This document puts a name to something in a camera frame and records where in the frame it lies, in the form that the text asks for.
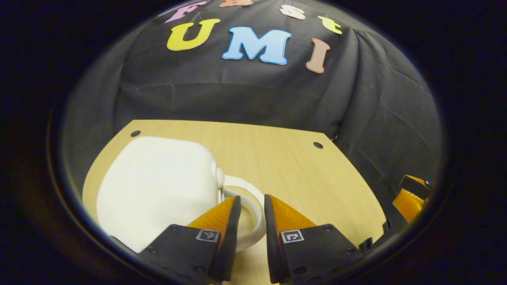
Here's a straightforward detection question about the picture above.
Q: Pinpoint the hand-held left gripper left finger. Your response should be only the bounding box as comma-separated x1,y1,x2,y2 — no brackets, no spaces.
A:
137,196,242,283

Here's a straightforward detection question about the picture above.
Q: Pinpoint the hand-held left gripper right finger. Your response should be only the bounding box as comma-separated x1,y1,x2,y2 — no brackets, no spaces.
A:
264,194,360,284

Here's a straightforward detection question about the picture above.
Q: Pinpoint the white suitcase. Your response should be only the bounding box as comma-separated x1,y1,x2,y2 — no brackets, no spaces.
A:
96,136,267,254

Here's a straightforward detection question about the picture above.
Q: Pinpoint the black backdrop cloth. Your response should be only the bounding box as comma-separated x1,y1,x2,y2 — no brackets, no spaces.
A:
61,0,444,222

